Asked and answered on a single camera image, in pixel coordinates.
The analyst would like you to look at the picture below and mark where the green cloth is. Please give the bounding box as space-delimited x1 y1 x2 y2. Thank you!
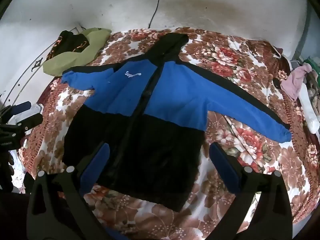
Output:
304 57 320 73

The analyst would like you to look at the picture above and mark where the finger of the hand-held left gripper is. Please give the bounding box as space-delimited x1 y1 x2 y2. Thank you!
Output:
11 101 32 117
16 114 43 132

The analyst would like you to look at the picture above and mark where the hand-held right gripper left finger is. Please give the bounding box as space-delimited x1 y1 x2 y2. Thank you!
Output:
26 142 111 240

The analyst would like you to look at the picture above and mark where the green garment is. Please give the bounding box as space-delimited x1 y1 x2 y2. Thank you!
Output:
42 27 112 77

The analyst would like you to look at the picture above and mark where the person's left hand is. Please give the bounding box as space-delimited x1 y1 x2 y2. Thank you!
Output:
0 152 15 192

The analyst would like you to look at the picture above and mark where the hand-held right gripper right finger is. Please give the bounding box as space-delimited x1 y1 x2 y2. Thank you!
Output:
209 142 293 240

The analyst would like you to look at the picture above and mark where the black garment with orange print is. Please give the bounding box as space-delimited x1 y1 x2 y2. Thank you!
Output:
47 30 90 60

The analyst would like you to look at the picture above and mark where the blue and black jacket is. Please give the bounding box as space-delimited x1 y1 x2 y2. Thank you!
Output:
61 32 292 213

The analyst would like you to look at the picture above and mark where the pink cloth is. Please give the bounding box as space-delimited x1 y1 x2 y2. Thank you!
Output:
280 64 313 100

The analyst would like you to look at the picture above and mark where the floral blanket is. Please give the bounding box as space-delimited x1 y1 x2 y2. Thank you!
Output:
17 27 320 240

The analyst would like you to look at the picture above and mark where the white cloth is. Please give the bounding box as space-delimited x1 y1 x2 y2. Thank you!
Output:
299 82 320 134

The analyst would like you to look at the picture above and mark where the black power cable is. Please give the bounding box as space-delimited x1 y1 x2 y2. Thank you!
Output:
147 0 162 29

